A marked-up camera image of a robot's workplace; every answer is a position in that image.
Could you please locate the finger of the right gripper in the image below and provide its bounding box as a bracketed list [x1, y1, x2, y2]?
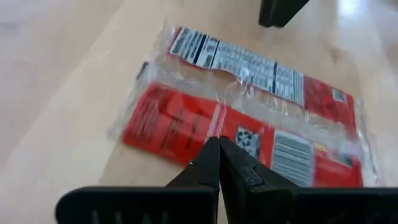
[272, 0, 310, 28]
[258, 0, 276, 26]

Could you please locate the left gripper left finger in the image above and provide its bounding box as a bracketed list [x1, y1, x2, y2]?
[55, 136, 221, 224]

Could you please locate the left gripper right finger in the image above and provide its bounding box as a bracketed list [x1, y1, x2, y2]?
[220, 136, 398, 224]

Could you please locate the red popcorn bag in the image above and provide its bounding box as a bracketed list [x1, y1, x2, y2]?
[107, 21, 382, 189]

